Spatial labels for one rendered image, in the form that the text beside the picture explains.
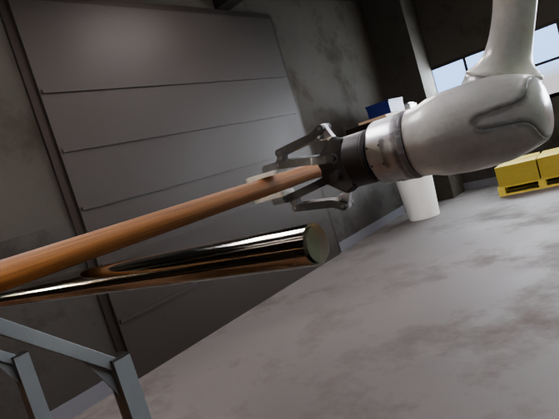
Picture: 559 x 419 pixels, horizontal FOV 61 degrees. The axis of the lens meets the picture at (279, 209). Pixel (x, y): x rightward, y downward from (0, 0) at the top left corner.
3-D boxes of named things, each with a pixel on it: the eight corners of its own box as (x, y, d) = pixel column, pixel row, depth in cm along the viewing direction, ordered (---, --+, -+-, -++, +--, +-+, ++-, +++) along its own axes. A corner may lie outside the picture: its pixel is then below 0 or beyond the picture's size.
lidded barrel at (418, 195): (414, 214, 700) (403, 173, 695) (448, 209, 666) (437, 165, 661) (399, 224, 661) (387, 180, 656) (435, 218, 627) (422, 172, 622)
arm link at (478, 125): (411, 189, 58) (447, 174, 68) (553, 157, 48) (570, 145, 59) (389, 103, 58) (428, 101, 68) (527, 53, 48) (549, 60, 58)
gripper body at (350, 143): (356, 127, 63) (301, 146, 68) (374, 189, 63) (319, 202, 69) (380, 121, 68) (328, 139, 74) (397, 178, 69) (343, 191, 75)
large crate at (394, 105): (383, 116, 679) (380, 104, 677) (406, 109, 656) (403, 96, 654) (368, 120, 643) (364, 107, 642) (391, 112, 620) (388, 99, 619)
